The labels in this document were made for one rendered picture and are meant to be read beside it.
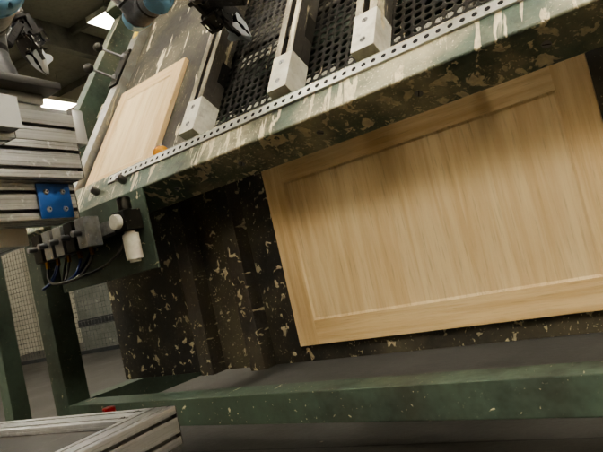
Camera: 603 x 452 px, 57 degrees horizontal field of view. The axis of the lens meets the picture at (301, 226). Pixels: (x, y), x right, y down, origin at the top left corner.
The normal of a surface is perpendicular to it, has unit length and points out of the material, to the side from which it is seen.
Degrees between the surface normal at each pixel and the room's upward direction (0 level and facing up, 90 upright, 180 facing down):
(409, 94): 146
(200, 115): 90
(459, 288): 90
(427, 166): 90
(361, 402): 90
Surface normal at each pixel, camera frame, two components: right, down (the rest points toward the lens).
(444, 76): -0.13, 0.85
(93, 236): 0.79, -0.22
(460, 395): -0.57, 0.07
